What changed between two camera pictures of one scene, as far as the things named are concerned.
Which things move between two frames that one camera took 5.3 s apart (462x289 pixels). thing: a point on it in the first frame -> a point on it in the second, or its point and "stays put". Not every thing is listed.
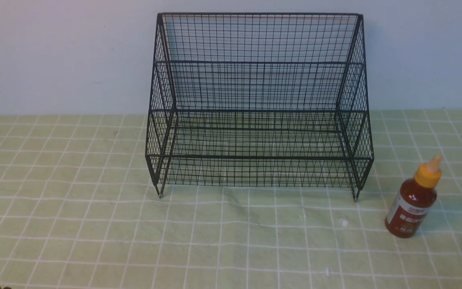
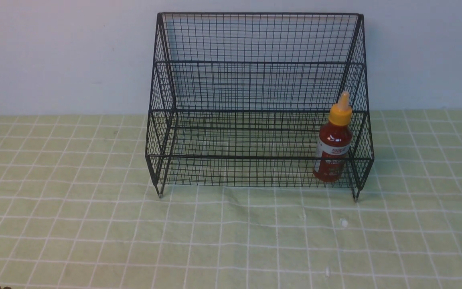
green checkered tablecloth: [66, 200] stays put
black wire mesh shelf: [260, 100] stays put
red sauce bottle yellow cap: [416, 198] -> [335, 142]
